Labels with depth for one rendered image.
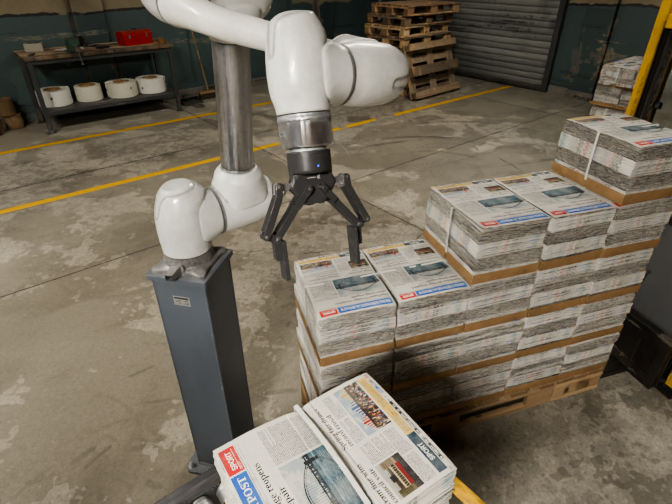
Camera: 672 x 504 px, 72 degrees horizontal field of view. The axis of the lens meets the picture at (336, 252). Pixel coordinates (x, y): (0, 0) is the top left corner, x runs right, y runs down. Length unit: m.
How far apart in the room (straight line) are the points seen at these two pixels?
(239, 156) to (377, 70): 0.70
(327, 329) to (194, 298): 0.45
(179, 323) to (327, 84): 1.09
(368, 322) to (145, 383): 1.40
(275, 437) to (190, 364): 0.83
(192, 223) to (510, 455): 1.67
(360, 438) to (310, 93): 0.65
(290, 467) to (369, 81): 0.71
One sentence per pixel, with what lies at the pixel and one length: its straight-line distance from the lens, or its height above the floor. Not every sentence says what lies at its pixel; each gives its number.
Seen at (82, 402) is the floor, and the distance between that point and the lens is 2.69.
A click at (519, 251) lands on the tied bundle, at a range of 1.79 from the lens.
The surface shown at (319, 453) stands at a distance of 0.97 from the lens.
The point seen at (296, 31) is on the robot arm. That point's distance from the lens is 0.77.
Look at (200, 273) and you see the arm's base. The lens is 1.49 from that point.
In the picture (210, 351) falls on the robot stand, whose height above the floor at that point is 0.70.
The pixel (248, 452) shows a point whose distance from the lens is 0.98.
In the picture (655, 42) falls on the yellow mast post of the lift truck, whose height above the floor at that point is 1.53.
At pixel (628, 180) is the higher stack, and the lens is 1.99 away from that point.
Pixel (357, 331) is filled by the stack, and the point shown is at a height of 0.74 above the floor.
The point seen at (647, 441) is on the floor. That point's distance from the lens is 2.65.
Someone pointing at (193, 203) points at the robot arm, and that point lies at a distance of 1.42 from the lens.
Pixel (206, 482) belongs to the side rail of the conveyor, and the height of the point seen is 0.80.
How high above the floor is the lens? 1.83
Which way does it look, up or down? 32 degrees down
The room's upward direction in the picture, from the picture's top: straight up
